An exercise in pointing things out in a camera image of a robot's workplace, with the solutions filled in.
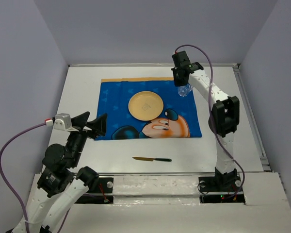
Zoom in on blue cartoon placemat cloth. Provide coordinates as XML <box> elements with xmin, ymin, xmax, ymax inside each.
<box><xmin>97</xmin><ymin>77</ymin><xmax>202</xmax><ymax>140</ymax></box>

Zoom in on clear plastic drinking glass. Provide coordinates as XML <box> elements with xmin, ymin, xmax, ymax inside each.
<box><xmin>178</xmin><ymin>83</ymin><xmax>193</xmax><ymax>97</ymax></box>

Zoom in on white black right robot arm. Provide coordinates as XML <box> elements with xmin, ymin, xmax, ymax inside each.
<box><xmin>172</xmin><ymin>51</ymin><xmax>242</xmax><ymax>195</ymax></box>

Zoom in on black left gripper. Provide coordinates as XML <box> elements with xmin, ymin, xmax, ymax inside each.
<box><xmin>67</xmin><ymin>110</ymin><xmax>109</xmax><ymax>166</ymax></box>

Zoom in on gold knife green handle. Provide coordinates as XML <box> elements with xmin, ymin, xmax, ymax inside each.
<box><xmin>132</xmin><ymin>157</ymin><xmax>172</xmax><ymax>162</ymax></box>

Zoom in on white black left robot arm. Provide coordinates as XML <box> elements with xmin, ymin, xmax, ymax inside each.
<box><xmin>3</xmin><ymin>112</ymin><xmax>107</xmax><ymax>233</ymax></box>

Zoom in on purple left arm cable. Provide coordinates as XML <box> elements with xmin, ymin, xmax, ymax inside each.
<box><xmin>0</xmin><ymin>118</ymin><xmax>107</xmax><ymax>233</ymax></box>

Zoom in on white front cover board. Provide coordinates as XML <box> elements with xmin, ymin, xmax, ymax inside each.
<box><xmin>18</xmin><ymin>172</ymin><xmax>291</xmax><ymax>233</ymax></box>

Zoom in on beige round plate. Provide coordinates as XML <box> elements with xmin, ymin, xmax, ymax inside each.
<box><xmin>128</xmin><ymin>91</ymin><xmax>164</xmax><ymax>121</ymax></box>

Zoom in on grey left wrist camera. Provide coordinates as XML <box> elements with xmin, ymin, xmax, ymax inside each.
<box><xmin>45</xmin><ymin>113</ymin><xmax>72</xmax><ymax>131</ymax></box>

